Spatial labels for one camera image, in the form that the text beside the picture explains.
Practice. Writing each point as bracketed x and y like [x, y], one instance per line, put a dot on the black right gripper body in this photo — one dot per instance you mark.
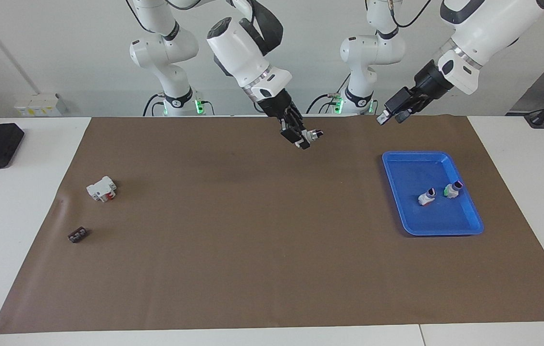
[281, 108]

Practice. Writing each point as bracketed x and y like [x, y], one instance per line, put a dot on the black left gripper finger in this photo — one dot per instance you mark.
[409, 111]
[392, 108]

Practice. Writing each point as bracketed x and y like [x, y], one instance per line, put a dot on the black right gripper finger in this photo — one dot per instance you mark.
[296, 140]
[299, 122]

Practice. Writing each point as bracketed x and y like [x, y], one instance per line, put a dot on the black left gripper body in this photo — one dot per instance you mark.
[430, 79]

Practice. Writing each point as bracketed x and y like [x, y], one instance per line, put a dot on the orange base selector switch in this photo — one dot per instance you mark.
[314, 135]

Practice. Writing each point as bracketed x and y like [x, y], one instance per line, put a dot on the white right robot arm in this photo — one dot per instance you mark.
[243, 53]

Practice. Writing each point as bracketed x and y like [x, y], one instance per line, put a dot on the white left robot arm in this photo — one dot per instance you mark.
[488, 24]

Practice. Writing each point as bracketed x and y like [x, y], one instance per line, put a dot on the white push button part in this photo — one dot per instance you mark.
[427, 197]

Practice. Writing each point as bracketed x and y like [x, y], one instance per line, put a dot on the brown paper table mat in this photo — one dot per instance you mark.
[252, 240]

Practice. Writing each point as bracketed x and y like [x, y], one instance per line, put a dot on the blue plastic tray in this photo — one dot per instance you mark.
[425, 221]

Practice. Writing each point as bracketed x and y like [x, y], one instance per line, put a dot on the white red circuit breaker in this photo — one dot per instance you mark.
[98, 190]

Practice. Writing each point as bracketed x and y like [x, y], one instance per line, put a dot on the small dark terminal block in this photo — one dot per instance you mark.
[78, 235]

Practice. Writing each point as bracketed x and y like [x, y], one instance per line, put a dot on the green base selector switch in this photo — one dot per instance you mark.
[453, 190]

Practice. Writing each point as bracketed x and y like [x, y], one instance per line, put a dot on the white wall socket box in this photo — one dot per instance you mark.
[36, 105]

